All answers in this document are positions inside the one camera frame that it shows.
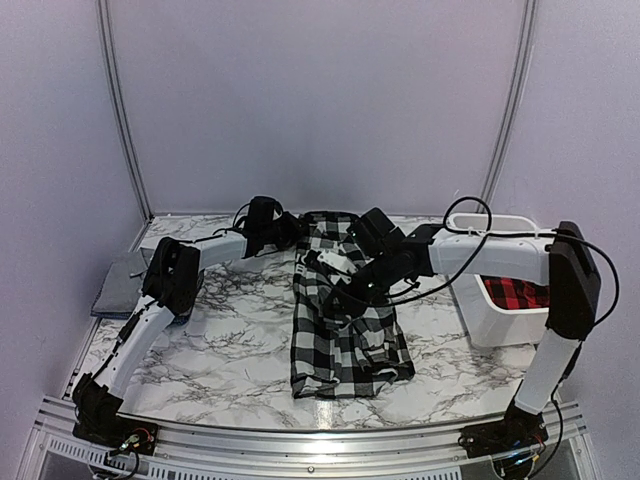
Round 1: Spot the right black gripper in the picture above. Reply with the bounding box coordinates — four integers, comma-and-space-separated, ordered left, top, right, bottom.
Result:
322, 252, 398, 320

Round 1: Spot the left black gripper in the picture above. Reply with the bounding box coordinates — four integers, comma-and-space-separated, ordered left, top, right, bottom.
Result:
260, 211, 305, 251

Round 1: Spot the black white plaid shirt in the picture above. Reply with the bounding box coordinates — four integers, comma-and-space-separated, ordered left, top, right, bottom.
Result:
290, 211, 415, 399

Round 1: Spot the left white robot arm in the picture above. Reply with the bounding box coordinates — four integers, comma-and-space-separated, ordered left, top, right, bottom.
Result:
72, 196, 306, 445

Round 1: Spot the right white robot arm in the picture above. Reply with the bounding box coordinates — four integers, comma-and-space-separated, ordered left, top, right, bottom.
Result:
317, 208, 611, 448

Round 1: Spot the folded blue checked shirt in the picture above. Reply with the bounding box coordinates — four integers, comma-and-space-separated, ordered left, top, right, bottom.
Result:
90, 310, 192, 326

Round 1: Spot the white plastic bin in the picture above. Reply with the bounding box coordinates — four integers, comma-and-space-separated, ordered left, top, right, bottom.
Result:
444, 212, 551, 349

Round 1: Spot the red black plaid shirt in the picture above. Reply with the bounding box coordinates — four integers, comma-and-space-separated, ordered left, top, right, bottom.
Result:
482, 276, 550, 310

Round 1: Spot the folded grey shirt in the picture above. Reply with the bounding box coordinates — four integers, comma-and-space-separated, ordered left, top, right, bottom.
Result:
91, 249, 153, 313

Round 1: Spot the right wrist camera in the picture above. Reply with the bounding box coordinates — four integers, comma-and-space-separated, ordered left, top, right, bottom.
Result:
304, 250, 357, 284

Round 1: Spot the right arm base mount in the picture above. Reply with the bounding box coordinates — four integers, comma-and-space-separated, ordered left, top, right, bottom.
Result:
458, 419, 549, 458

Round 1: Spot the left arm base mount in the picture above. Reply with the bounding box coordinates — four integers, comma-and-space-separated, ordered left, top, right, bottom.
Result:
72, 416, 159, 455

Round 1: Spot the aluminium front rail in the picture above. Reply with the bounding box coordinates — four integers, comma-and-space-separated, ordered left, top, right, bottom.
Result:
17, 397, 603, 479

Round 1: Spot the right wall metal profile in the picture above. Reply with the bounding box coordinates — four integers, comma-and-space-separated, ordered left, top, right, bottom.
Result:
480, 0, 539, 205

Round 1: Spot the wall metal profile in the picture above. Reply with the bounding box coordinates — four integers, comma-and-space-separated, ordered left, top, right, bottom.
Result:
480, 0, 539, 205
96, 0, 154, 223

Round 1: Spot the left wall metal profile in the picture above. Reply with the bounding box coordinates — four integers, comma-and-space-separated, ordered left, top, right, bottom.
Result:
96, 0, 154, 223

